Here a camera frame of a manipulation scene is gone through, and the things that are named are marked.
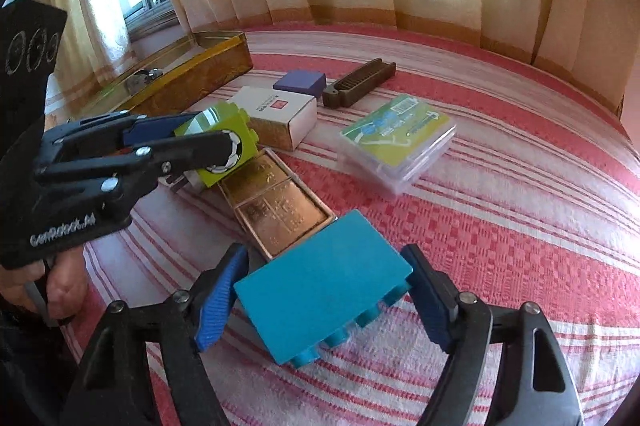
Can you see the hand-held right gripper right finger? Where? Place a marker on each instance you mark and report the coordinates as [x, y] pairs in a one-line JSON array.
[[432, 301]]

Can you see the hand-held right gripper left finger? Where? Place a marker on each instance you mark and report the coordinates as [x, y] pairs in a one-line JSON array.
[[220, 301]]

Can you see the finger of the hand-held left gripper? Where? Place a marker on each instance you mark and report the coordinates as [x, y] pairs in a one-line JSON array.
[[150, 131], [195, 151]]

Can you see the green building block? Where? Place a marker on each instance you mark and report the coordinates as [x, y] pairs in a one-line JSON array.
[[220, 121]]

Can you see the large golden tin box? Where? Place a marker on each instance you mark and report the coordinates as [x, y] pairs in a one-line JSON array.
[[215, 71]]

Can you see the white cardboard box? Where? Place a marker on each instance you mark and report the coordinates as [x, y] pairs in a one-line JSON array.
[[272, 106]]

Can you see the teal building block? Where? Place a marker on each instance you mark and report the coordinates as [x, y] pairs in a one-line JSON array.
[[320, 286]]

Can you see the pink rectangular box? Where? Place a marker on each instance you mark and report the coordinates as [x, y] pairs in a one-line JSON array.
[[280, 211]]

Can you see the green packaged item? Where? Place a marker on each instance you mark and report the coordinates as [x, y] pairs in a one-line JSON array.
[[395, 141]]

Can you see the person's left hand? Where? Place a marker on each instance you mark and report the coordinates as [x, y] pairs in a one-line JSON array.
[[65, 281]]

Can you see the grey crumpled lump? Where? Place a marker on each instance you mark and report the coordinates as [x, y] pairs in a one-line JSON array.
[[142, 80]]

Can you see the red striped bed sheet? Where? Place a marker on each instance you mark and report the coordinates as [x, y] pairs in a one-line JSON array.
[[500, 231]]

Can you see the small purple box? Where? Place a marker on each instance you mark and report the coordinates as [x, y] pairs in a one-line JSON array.
[[300, 81]]

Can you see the brown folding comb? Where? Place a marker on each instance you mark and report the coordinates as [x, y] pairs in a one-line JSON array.
[[357, 81]]

